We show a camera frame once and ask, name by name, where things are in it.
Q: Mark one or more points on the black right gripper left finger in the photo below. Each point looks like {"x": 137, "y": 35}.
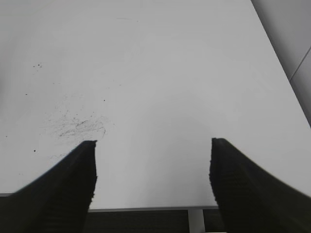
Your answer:
{"x": 56, "y": 202}

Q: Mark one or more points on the white table leg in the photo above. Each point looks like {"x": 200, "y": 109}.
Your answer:
{"x": 196, "y": 221}

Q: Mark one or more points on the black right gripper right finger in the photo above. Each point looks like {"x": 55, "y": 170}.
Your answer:
{"x": 250, "y": 199}

